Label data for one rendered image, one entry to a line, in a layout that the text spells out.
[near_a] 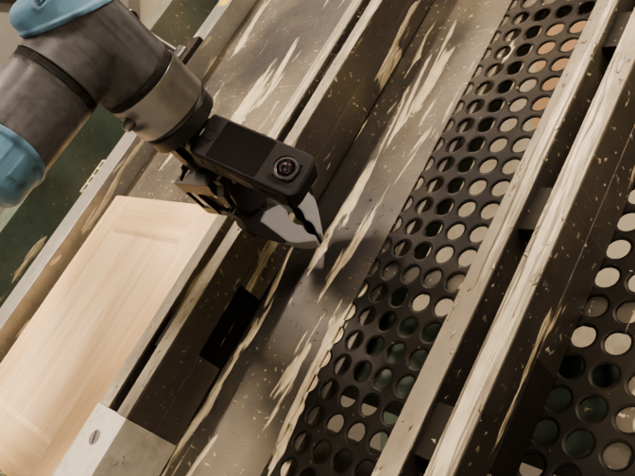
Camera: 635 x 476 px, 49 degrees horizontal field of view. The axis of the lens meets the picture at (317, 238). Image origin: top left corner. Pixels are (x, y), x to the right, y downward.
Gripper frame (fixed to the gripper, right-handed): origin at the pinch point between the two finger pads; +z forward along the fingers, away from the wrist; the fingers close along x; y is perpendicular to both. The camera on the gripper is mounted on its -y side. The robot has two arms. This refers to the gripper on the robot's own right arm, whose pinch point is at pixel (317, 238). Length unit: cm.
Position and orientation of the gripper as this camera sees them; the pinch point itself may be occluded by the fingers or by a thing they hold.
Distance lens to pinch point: 74.6
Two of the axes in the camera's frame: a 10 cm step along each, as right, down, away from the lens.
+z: 5.8, 5.6, 5.9
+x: -4.7, 8.3, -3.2
